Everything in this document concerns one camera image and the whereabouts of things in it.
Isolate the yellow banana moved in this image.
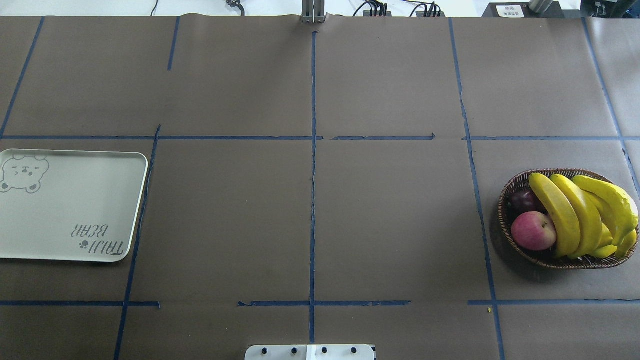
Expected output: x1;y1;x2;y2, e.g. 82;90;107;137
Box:
585;192;638;259
571;175;639;257

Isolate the brown wicker basket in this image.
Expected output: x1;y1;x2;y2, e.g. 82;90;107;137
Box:
491;168;639;271

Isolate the black power strip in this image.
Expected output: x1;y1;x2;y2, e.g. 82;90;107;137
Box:
361;8;393;18

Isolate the dark purple plum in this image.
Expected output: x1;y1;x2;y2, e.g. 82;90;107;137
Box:
507;189;547;215

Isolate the red apple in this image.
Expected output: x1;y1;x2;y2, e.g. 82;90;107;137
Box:
510;211;558;252

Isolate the black box with label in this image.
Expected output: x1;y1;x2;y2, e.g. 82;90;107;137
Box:
481;1;566;19

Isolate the yellow banana beside apple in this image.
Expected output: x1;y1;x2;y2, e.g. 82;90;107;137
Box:
528;172;582;258

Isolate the white bear print tray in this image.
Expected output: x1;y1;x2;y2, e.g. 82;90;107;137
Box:
0;149;149;263

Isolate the yellow banana middle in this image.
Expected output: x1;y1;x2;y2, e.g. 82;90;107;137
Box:
550;174;602;259

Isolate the aluminium frame post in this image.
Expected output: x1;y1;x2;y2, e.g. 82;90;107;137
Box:
301;0;326;24

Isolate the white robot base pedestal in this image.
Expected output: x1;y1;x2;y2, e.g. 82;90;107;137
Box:
244;343;377;360

